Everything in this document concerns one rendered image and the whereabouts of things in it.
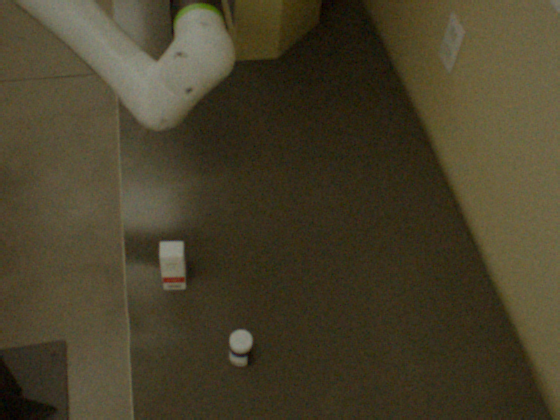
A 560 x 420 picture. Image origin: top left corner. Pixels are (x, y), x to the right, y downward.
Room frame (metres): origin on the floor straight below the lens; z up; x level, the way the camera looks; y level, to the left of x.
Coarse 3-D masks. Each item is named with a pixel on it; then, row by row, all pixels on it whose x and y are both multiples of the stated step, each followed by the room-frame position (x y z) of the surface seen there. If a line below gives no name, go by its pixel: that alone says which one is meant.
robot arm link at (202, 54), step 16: (176, 16) 0.96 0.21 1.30; (192, 16) 0.94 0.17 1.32; (208, 16) 0.94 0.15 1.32; (176, 32) 0.92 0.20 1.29; (192, 32) 0.88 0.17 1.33; (208, 32) 0.88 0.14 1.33; (224, 32) 0.91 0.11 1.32; (176, 48) 0.87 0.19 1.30; (192, 48) 0.86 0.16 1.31; (208, 48) 0.86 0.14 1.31; (224, 48) 0.87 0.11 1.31; (160, 64) 0.87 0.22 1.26; (176, 64) 0.85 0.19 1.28; (192, 64) 0.84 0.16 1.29; (208, 64) 0.84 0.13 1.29; (224, 64) 0.86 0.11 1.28; (176, 80) 0.84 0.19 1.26; (192, 80) 0.84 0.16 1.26; (208, 80) 0.84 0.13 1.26; (192, 96) 0.84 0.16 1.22
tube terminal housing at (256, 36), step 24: (240, 0) 1.31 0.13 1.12; (264, 0) 1.32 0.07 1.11; (288, 0) 1.36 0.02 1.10; (312, 0) 1.46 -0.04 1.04; (240, 24) 1.31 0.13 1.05; (264, 24) 1.32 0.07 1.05; (288, 24) 1.37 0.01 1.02; (312, 24) 1.48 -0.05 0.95; (240, 48) 1.31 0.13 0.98; (264, 48) 1.32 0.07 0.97; (288, 48) 1.38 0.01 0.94
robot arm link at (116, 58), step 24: (24, 0) 0.92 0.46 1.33; (48, 0) 0.92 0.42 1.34; (72, 0) 0.93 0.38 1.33; (48, 24) 0.91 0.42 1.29; (72, 24) 0.91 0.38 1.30; (96, 24) 0.92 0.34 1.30; (72, 48) 0.90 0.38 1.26; (96, 48) 0.89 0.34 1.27; (120, 48) 0.90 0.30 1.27; (96, 72) 0.88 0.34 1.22; (120, 72) 0.86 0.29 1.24; (144, 72) 0.87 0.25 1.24; (120, 96) 0.85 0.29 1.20; (144, 96) 0.84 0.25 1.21; (168, 96) 0.83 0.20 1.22; (144, 120) 0.82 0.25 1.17; (168, 120) 0.83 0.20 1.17
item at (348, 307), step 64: (128, 0) 1.53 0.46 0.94; (256, 64) 1.30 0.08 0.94; (320, 64) 1.33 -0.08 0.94; (384, 64) 1.36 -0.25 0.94; (128, 128) 1.03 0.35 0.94; (192, 128) 1.05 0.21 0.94; (256, 128) 1.07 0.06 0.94; (320, 128) 1.09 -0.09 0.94; (384, 128) 1.11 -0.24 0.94; (128, 192) 0.84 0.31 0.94; (192, 192) 0.86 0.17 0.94; (256, 192) 0.88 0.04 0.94; (320, 192) 0.90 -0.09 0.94; (384, 192) 0.91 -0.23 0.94; (448, 192) 0.93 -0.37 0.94; (128, 256) 0.69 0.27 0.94; (192, 256) 0.70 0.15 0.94; (256, 256) 0.72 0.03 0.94; (320, 256) 0.73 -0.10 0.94; (384, 256) 0.75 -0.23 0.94; (448, 256) 0.76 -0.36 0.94; (128, 320) 0.55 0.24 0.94; (192, 320) 0.56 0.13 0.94; (256, 320) 0.58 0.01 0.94; (320, 320) 0.59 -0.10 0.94; (384, 320) 0.60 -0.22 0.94; (448, 320) 0.61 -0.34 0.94; (192, 384) 0.44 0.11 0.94; (256, 384) 0.45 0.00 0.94; (320, 384) 0.46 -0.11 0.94; (384, 384) 0.48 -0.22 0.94; (448, 384) 0.49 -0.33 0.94; (512, 384) 0.50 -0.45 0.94
